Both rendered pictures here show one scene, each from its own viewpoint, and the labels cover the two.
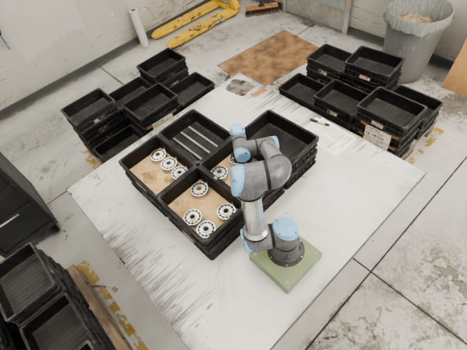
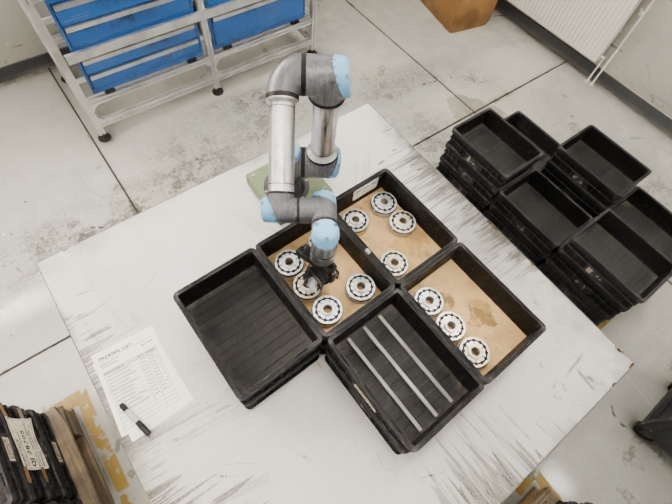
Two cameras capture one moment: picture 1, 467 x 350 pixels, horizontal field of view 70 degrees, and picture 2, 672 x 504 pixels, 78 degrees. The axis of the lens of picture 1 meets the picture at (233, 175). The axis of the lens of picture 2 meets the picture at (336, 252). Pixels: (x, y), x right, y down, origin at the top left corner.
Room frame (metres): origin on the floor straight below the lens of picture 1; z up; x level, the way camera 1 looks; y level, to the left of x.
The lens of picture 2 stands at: (1.79, -0.13, 2.17)
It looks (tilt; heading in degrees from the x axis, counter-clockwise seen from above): 61 degrees down; 170
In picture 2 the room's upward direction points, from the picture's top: 9 degrees clockwise
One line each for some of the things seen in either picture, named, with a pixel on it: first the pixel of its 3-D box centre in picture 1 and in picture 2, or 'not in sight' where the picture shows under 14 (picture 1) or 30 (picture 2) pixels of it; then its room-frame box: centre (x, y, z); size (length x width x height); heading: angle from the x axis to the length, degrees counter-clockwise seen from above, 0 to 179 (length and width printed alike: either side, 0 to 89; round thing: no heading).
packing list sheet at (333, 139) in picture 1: (326, 135); (138, 380); (1.49, -0.66, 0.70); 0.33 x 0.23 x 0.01; 34
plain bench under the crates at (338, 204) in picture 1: (240, 210); (329, 340); (1.27, 0.00, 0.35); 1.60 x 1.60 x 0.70; 34
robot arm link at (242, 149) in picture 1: (244, 148); (318, 210); (1.11, -0.08, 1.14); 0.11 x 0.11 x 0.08; 89
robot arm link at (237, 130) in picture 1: (238, 135); (324, 238); (1.20, -0.06, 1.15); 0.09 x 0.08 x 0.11; 179
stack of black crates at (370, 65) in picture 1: (369, 82); not in sight; (2.31, -1.35, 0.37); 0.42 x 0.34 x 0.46; 34
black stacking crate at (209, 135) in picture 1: (197, 141); (400, 367); (1.51, 0.18, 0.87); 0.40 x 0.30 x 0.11; 36
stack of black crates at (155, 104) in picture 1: (157, 119); not in sight; (2.39, 0.58, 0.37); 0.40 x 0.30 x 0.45; 124
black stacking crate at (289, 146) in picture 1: (276, 143); (249, 323); (1.36, -0.29, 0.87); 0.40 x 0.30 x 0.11; 36
